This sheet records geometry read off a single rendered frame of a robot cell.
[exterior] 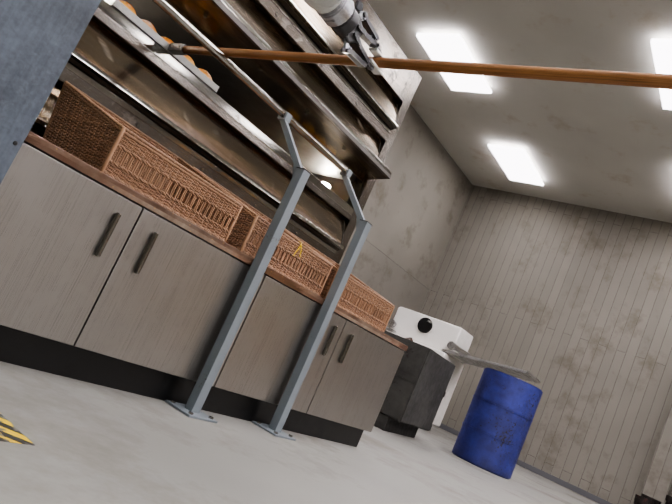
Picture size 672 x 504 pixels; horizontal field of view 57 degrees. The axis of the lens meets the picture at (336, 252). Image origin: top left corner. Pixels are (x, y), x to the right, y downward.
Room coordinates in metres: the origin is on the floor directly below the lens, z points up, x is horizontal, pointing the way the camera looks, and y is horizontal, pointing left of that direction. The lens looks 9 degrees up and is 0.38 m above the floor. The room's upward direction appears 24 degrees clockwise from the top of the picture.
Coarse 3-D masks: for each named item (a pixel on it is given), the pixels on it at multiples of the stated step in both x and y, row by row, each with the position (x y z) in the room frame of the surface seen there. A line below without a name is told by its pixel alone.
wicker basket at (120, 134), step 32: (64, 96) 2.02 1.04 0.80; (64, 128) 1.96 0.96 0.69; (96, 128) 1.85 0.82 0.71; (128, 128) 2.27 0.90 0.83; (96, 160) 1.80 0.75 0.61; (128, 160) 2.28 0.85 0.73; (160, 160) 1.88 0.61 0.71; (160, 192) 1.93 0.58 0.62; (192, 192) 2.01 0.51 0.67; (224, 192) 2.25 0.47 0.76; (224, 224) 2.21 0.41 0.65
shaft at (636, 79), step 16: (192, 48) 2.19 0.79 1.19; (224, 48) 2.09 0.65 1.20; (336, 64) 1.78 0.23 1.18; (352, 64) 1.73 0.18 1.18; (384, 64) 1.65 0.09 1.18; (400, 64) 1.62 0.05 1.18; (416, 64) 1.58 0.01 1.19; (432, 64) 1.55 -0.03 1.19; (448, 64) 1.52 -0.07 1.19; (464, 64) 1.49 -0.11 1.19; (480, 64) 1.46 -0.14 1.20; (496, 64) 1.44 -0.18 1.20; (560, 80) 1.35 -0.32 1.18; (576, 80) 1.32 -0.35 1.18; (592, 80) 1.30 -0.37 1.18; (608, 80) 1.27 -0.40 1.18; (624, 80) 1.25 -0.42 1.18; (640, 80) 1.23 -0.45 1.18; (656, 80) 1.21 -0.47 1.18
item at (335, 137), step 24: (168, 0) 2.27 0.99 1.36; (192, 0) 2.23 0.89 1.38; (216, 0) 2.21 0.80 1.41; (216, 24) 2.34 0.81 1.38; (240, 24) 2.32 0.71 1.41; (240, 48) 2.46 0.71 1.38; (264, 48) 2.44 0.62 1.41; (264, 72) 2.60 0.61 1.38; (288, 72) 2.58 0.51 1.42; (288, 96) 2.75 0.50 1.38; (312, 96) 2.72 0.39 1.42; (312, 120) 2.92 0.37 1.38; (336, 120) 2.89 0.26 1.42; (336, 144) 3.10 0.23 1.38; (360, 144) 3.08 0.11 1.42; (360, 168) 3.32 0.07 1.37; (384, 168) 3.29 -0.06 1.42
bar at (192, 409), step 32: (160, 0) 1.82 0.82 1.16; (192, 32) 1.94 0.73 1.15; (224, 64) 2.08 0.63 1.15; (288, 128) 2.32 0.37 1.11; (288, 192) 2.21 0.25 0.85; (352, 192) 2.67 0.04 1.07; (256, 256) 2.22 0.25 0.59; (352, 256) 2.58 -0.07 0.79; (256, 288) 2.23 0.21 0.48; (320, 320) 2.58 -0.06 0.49; (224, 352) 2.22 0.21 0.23; (288, 384) 2.59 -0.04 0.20; (192, 416) 2.14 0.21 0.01
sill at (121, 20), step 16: (112, 16) 2.11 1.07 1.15; (128, 32) 2.17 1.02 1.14; (160, 48) 2.28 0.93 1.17; (176, 64) 2.35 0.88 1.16; (192, 80) 2.42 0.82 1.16; (208, 96) 2.50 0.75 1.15; (256, 128) 2.74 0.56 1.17; (272, 144) 2.84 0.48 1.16; (288, 160) 2.95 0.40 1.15; (352, 208) 3.43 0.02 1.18
